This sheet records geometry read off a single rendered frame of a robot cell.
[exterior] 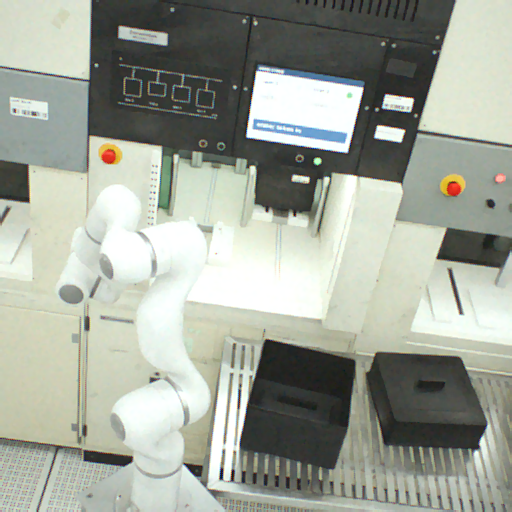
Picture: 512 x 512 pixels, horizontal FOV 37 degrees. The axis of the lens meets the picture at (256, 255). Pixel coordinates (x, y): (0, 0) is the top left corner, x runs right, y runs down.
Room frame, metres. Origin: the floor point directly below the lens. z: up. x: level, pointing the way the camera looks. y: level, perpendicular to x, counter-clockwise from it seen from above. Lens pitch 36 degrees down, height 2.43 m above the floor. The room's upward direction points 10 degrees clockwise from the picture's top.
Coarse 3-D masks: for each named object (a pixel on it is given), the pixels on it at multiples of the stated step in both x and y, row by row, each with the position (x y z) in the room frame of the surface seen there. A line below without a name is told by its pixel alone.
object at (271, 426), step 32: (288, 352) 1.68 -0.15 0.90; (320, 352) 1.67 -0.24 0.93; (256, 384) 1.65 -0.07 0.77; (288, 384) 1.68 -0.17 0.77; (320, 384) 1.67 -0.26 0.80; (352, 384) 1.56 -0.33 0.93; (256, 416) 1.41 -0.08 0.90; (288, 416) 1.40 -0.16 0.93; (320, 416) 1.57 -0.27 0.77; (256, 448) 1.41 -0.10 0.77; (288, 448) 1.40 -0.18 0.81; (320, 448) 1.40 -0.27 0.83
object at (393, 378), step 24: (384, 360) 1.76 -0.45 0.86; (408, 360) 1.78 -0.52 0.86; (432, 360) 1.81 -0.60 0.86; (456, 360) 1.83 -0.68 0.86; (384, 384) 1.66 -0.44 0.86; (408, 384) 1.68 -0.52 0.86; (432, 384) 1.68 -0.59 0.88; (456, 384) 1.72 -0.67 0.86; (384, 408) 1.60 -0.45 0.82; (408, 408) 1.58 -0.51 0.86; (432, 408) 1.60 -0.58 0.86; (456, 408) 1.61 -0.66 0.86; (480, 408) 1.63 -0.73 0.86; (384, 432) 1.55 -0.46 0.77; (408, 432) 1.53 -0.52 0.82; (432, 432) 1.54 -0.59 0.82; (456, 432) 1.55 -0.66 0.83; (480, 432) 1.57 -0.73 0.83
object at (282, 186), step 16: (256, 176) 2.51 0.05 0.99; (272, 176) 2.40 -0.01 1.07; (288, 176) 2.40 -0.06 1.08; (304, 176) 2.41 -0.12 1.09; (256, 192) 2.40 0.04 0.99; (272, 192) 2.40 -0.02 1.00; (288, 192) 2.40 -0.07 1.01; (304, 192) 2.41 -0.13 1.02; (288, 208) 2.40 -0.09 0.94; (304, 208) 2.41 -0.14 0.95
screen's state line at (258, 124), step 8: (256, 120) 1.88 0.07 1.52; (264, 120) 1.88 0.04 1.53; (256, 128) 1.88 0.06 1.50; (264, 128) 1.88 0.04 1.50; (272, 128) 1.88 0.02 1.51; (280, 128) 1.88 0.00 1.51; (288, 128) 1.88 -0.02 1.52; (296, 128) 1.88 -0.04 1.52; (304, 128) 1.88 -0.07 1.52; (312, 128) 1.89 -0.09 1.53; (304, 136) 1.88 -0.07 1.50; (312, 136) 1.89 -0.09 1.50; (320, 136) 1.89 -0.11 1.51; (328, 136) 1.89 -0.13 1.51; (336, 136) 1.89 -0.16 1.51; (344, 136) 1.89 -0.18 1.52
